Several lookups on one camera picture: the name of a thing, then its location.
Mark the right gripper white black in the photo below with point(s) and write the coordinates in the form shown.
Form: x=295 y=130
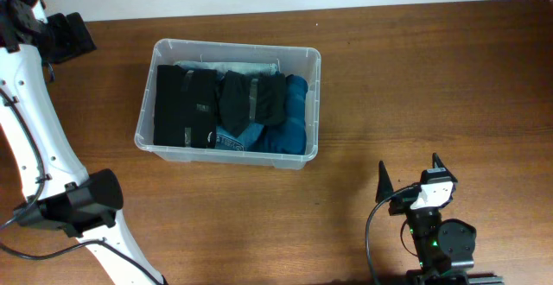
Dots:
x=385 y=186

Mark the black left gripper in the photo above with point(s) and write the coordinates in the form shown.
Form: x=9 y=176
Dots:
x=75 y=38

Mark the teal garment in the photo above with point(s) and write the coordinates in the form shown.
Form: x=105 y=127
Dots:
x=289 y=137

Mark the light blue jeans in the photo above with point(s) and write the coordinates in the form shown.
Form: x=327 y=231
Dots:
x=237 y=67

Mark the dark blue jeans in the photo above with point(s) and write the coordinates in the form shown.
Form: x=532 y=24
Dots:
x=227 y=141

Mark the small black garment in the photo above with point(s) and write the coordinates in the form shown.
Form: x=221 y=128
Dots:
x=251 y=99

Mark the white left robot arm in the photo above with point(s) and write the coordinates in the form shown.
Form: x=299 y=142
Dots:
x=59 y=194

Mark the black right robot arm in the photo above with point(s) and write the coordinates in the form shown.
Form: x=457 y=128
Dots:
x=444 y=248

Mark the clear plastic storage box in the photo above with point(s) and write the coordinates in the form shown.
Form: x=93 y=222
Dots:
x=302 y=61

